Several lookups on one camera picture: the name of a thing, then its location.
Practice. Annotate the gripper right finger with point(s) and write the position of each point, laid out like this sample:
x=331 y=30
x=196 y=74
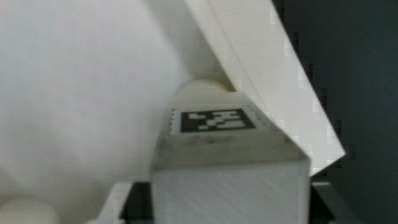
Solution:
x=330 y=210

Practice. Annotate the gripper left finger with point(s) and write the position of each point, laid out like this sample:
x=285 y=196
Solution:
x=129 y=205

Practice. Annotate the white table leg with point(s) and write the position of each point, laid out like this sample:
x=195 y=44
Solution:
x=230 y=169

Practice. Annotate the white square tabletop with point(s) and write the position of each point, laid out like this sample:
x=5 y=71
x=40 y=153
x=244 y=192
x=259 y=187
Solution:
x=99 y=56

